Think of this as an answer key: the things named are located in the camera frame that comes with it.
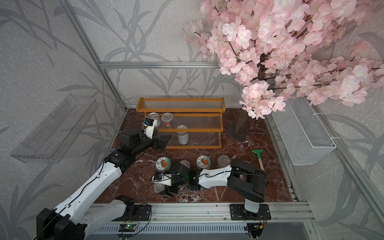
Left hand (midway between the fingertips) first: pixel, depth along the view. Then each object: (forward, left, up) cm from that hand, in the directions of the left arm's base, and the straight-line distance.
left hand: (164, 133), depth 76 cm
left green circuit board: (-38, +16, -24) cm, 48 cm away
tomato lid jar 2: (-9, -21, -15) cm, 27 cm away
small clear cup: (+13, +1, -3) cm, 14 cm away
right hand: (-20, +2, -16) cm, 26 cm away
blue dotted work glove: (+3, +39, -25) cm, 46 cm away
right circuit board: (-39, -46, -28) cm, 66 cm away
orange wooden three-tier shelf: (+29, -12, -27) cm, 41 cm away
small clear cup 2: (-23, +2, -15) cm, 27 cm away
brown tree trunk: (+17, -45, -8) cm, 49 cm away
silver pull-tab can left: (+15, +9, -4) cm, 18 cm away
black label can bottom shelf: (+6, -8, -14) cm, 18 cm away
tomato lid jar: (-10, +2, -16) cm, 19 cm away
